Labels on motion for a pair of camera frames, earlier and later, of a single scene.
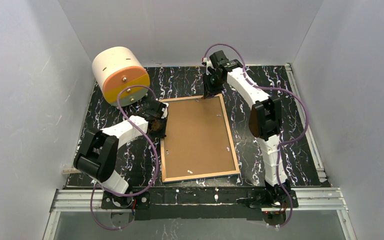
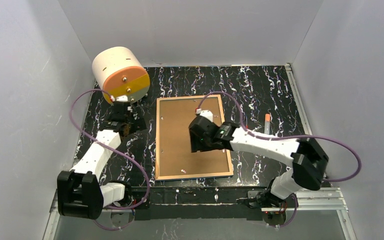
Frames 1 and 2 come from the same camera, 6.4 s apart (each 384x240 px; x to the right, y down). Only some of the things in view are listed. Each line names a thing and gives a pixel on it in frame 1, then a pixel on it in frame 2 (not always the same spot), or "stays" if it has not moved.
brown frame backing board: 197,141 stays
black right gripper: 210,88 → 195,138
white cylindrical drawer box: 115,67 stays
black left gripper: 160,122 → 119,116
